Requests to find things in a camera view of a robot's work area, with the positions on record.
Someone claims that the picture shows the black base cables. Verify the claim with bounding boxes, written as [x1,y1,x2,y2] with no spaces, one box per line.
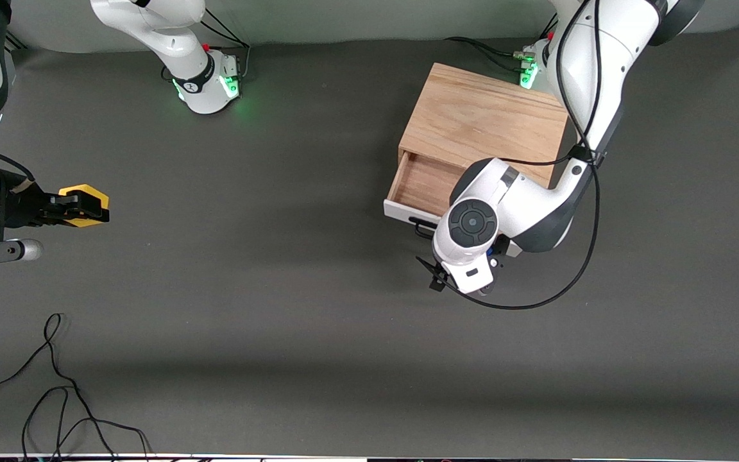
[445,37,531,73]
[200,10,251,81]

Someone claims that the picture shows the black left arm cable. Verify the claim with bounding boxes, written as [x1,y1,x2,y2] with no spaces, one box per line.
[416,0,602,311]

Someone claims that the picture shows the yellow cube block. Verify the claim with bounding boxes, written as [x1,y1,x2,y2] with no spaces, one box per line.
[58,184,111,229]

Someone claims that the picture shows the black left base cables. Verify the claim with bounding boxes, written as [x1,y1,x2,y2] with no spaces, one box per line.
[445,37,531,73]

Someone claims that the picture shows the wooden drawer cabinet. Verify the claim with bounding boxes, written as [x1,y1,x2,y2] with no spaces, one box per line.
[398,62,569,190]

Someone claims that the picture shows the dark grey table mat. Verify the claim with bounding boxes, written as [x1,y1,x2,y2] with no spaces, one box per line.
[0,22,739,458]

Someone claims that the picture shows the thin black loose cable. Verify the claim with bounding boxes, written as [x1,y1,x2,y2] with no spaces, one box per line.
[21,385,152,460]
[0,313,117,460]

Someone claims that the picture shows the white-fronted drawer with black handle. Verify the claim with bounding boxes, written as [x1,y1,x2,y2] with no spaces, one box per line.
[384,151,473,239]

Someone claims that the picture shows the black right base cables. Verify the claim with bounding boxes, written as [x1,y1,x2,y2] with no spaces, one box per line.
[200,10,251,81]

